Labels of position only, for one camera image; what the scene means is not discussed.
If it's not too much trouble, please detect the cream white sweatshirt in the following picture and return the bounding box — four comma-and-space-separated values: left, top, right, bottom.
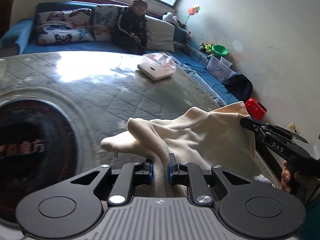
100, 101, 279, 197

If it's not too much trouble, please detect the right hand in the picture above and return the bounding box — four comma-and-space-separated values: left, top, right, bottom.
280, 161, 291, 193

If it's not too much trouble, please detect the red plastic box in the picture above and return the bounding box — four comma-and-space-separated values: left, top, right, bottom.
245, 98, 267, 120

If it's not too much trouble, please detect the black backpack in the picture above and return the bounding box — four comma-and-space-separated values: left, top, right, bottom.
223, 74, 253, 102

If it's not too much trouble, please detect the clear plastic storage box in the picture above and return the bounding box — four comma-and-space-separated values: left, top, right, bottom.
206, 56, 237, 83

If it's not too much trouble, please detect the round black induction cooktop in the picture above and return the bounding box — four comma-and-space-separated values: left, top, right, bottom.
1, 98, 79, 223

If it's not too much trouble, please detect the pink white tissue box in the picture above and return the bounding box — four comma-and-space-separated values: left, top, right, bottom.
137, 53, 177, 81

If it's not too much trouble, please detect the green plastic bowl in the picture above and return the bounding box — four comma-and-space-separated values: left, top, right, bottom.
212, 44, 229, 56

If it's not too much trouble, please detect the person in black jacket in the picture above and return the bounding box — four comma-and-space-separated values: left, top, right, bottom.
111, 0, 148, 55

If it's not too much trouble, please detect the beige cushion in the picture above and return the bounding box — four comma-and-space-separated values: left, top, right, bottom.
145, 16, 175, 52

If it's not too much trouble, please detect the white plush toy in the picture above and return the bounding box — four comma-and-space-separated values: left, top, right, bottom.
162, 12, 180, 27

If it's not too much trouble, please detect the butterfly cushion upright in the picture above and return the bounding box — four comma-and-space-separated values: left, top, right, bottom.
93, 4, 123, 41

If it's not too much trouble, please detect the blue sofa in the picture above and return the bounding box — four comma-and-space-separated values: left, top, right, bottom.
1, 0, 238, 105

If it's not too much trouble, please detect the butterfly cushion lying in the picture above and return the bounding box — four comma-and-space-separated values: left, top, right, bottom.
36, 8, 94, 45

